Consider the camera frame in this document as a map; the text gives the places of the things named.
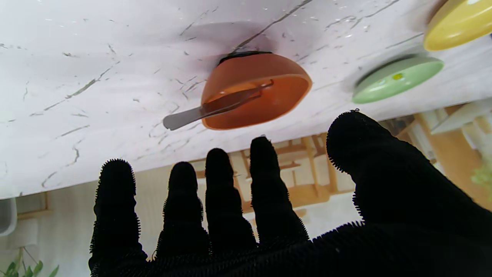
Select orange bowl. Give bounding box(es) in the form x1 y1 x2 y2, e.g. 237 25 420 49
201 51 312 130

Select green round dish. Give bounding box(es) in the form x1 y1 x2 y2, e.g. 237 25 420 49
352 56 444 104

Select steel tweezers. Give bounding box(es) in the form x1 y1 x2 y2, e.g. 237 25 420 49
163 80 274 131

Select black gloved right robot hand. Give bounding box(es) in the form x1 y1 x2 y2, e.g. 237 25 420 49
88 110 492 277

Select yellow round dish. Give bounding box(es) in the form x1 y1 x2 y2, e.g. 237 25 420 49
424 0 492 52

